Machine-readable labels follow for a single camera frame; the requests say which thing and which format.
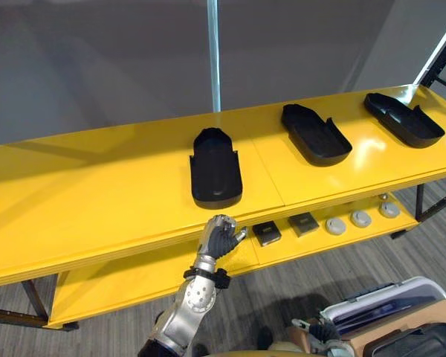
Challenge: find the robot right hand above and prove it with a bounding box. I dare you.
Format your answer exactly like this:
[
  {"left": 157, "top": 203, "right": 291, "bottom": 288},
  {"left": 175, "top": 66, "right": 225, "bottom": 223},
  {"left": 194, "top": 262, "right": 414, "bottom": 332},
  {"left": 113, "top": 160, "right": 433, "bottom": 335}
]
[{"left": 291, "top": 318, "right": 355, "bottom": 357}]

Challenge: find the small black square box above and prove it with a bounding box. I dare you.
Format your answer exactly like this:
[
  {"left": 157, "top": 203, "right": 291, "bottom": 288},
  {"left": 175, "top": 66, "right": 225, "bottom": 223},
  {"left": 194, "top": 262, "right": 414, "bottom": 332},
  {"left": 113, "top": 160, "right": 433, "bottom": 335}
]
[
  {"left": 251, "top": 221, "right": 282, "bottom": 247},
  {"left": 288, "top": 213, "right": 320, "bottom": 238}
]

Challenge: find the grey round disc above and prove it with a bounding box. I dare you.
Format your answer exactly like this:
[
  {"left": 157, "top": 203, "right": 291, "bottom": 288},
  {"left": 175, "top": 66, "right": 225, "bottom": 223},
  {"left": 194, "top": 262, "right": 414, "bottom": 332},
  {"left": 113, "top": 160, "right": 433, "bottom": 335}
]
[
  {"left": 350, "top": 210, "right": 372, "bottom": 228},
  {"left": 325, "top": 217, "right": 347, "bottom": 236},
  {"left": 378, "top": 202, "right": 401, "bottom": 219}
]

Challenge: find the white slanted rack post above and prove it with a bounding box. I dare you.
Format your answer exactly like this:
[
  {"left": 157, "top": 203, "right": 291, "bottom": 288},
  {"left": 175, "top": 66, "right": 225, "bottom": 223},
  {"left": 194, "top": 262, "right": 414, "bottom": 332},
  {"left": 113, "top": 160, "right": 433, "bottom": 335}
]
[{"left": 413, "top": 7, "right": 446, "bottom": 87}]

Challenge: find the black metal rack frame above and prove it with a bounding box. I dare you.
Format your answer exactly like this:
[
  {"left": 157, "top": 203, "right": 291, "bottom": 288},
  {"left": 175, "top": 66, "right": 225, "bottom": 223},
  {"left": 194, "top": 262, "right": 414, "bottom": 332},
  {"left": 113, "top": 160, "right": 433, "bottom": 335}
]
[{"left": 419, "top": 48, "right": 446, "bottom": 94}]

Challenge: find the dark robot right foot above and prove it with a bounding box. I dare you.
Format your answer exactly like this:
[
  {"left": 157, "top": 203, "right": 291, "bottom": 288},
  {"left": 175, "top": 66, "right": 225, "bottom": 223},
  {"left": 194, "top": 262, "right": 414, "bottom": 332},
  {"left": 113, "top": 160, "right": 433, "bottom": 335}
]
[{"left": 257, "top": 327, "right": 275, "bottom": 350}]

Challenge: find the pale blue vertical post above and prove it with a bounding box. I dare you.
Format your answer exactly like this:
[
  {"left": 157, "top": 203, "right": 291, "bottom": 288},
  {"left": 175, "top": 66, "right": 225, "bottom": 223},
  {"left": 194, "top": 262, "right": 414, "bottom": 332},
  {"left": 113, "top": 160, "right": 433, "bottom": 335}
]
[{"left": 207, "top": 0, "right": 223, "bottom": 112}]

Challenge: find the black plastic housing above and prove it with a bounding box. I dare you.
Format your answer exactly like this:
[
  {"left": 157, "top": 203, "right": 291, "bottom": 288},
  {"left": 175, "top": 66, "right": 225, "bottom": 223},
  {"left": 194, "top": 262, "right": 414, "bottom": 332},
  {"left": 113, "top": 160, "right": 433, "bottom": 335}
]
[
  {"left": 363, "top": 92, "right": 446, "bottom": 149},
  {"left": 281, "top": 103, "right": 353, "bottom": 167},
  {"left": 189, "top": 127, "right": 244, "bottom": 210},
  {"left": 362, "top": 323, "right": 446, "bottom": 357}
]

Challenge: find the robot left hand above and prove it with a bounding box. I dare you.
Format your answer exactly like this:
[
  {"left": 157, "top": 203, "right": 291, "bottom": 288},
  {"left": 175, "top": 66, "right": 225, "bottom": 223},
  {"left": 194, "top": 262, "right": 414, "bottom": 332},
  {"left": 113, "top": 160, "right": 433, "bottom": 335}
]
[{"left": 192, "top": 214, "right": 249, "bottom": 273}]

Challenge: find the white plastic storage box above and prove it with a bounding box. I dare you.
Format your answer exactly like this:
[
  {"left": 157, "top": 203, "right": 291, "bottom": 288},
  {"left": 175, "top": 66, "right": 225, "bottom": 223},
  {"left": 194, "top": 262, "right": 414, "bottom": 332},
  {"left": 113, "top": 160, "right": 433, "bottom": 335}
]
[{"left": 321, "top": 275, "right": 446, "bottom": 335}]

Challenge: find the black wrist clamp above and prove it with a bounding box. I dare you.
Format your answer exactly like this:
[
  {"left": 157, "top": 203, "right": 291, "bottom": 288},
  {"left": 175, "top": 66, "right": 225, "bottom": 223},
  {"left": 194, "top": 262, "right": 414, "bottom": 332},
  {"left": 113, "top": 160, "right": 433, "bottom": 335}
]
[{"left": 183, "top": 268, "right": 232, "bottom": 290}]

